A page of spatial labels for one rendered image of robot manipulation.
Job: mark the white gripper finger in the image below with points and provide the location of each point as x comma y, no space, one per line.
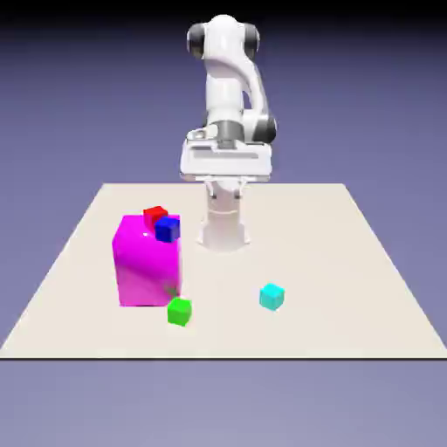
239,190
210,190

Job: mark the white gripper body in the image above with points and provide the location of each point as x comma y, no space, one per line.
227,166

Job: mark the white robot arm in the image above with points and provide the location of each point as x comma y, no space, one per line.
223,70

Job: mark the small blue cube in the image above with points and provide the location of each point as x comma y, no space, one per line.
167,230

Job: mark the small red cube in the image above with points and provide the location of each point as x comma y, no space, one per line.
151,213

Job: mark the small cyan cube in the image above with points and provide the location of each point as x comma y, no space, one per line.
271,297

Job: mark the small green cube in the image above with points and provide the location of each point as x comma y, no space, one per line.
178,312

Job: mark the large magenta box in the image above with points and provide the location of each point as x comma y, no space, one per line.
146,269

